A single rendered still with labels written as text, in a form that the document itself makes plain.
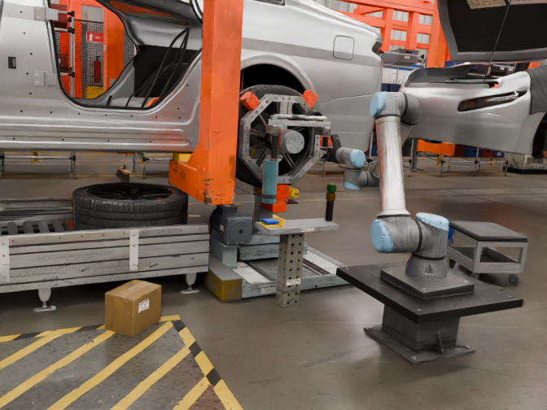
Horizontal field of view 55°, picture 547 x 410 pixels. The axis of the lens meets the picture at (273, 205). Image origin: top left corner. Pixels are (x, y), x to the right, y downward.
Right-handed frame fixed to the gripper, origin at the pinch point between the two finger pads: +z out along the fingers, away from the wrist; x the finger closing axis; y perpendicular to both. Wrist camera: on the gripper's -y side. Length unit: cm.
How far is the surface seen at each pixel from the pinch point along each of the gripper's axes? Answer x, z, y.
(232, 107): -64, -8, -21
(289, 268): -38, -35, 61
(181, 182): -76, 33, 26
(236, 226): -51, 7, 48
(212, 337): -89, -55, 83
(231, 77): -65, -8, -36
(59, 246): -148, 0, 50
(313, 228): -27, -39, 39
